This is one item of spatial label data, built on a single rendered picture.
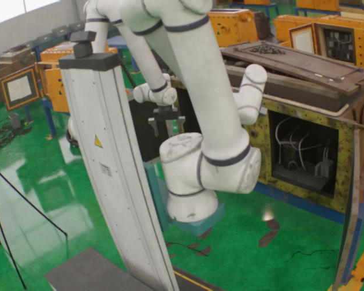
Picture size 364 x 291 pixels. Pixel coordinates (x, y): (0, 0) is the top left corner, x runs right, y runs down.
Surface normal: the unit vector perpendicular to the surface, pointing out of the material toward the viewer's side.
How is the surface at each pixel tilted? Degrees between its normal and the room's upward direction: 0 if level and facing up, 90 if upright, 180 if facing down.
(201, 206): 68
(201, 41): 99
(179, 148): 8
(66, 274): 0
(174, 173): 90
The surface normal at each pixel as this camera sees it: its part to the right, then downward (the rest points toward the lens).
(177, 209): -0.57, 0.09
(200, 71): -0.07, 0.63
